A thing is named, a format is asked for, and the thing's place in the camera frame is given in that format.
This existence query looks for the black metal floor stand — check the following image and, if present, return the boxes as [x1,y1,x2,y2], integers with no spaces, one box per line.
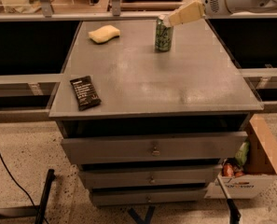
[0,168,56,224]

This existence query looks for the middle grey drawer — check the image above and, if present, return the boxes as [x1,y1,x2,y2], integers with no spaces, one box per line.
[79,165,221,189]

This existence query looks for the grey drawer cabinet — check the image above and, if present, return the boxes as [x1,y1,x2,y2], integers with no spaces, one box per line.
[49,21,262,194]

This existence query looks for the bottom grey drawer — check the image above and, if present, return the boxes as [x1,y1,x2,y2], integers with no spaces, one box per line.
[90,188,206,206]

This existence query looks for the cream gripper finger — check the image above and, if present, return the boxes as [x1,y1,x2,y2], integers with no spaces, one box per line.
[163,1,204,27]

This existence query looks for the yellow sponge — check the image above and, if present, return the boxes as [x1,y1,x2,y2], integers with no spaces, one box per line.
[88,25,120,44]

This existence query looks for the top grey drawer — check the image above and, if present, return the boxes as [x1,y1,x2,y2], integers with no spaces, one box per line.
[62,132,247,164]

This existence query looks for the black bar right floor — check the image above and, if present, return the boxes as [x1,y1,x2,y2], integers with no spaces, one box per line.
[216,176,242,224]

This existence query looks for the green snack bag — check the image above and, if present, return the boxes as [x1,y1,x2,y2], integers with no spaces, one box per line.
[235,141,250,166]

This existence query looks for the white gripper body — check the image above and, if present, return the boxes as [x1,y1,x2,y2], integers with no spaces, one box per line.
[201,0,230,16]

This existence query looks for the black floor cable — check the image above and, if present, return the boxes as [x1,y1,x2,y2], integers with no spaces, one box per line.
[0,121,50,224]

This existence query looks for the green soda can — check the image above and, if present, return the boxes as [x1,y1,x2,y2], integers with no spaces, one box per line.
[155,15,173,52]

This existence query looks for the black rxbar chocolate wrapper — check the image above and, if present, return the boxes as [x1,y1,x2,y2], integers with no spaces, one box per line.
[70,76,102,111]

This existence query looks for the grey drawer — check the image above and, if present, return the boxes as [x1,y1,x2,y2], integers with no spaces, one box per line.
[79,165,221,189]
[62,132,247,164]
[90,188,206,206]

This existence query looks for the metal railing frame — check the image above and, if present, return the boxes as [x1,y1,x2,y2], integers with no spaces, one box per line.
[0,0,207,22]

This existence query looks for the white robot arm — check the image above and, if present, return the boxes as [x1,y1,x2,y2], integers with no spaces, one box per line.
[162,0,277,27]

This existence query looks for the cardboard box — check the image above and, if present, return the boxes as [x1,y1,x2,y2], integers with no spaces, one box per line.
[205,114,277,200]

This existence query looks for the red snack packets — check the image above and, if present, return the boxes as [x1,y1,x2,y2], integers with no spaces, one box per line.
[222,163,244,177]

